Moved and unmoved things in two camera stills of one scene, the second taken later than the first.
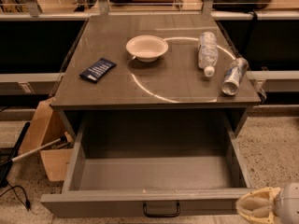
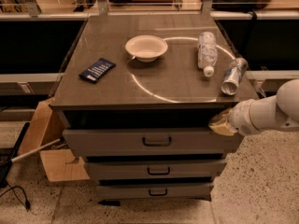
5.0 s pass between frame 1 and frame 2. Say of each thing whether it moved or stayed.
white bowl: stayed
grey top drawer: moved
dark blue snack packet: stayed
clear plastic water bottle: stayed
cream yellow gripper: moved
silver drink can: stayed
